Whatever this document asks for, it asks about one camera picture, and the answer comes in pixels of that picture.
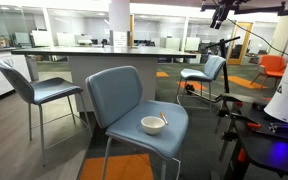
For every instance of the black kick scooter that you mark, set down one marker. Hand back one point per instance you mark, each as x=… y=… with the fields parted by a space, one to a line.
x=224 y=63

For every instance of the orange pen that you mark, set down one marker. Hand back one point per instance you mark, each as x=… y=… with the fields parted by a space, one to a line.
x=164 y=118

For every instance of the grey-blue bar chair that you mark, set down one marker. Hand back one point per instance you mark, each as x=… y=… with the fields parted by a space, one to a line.
x=47 y=90

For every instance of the blue padded chair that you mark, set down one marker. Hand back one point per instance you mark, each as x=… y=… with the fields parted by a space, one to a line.
x=117 y=93

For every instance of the black robot table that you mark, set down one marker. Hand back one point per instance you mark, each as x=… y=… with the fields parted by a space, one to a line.
x=274 y=150

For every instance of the black rig mounted camera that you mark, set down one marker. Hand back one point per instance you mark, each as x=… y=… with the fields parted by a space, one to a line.
x=220 y=16

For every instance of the white ceramic bowl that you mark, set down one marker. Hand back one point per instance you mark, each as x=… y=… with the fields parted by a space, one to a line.
x=152 y=126

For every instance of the black overhead camera rig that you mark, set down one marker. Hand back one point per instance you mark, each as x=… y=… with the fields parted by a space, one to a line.
x=257 y=10

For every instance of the dark top counter table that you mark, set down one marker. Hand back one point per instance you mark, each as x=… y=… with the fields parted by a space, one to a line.
x=110 y=58

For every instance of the grey trash can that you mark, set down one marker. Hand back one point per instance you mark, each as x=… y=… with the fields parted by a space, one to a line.
x=32 y=68

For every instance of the orange armchair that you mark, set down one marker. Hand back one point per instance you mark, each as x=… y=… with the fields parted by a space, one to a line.
x=271 y=66

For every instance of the yellow door frame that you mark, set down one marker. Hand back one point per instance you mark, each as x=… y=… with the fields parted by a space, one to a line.
x=240 y=43

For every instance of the light blue chair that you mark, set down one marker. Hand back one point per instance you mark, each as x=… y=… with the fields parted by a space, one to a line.
x=210 y=68

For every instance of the white paper sign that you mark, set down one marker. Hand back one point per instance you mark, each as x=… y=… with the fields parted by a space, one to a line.
x=119 y=39

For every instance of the black tripod stand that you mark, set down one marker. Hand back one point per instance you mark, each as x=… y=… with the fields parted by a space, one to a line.
x=229 y=115

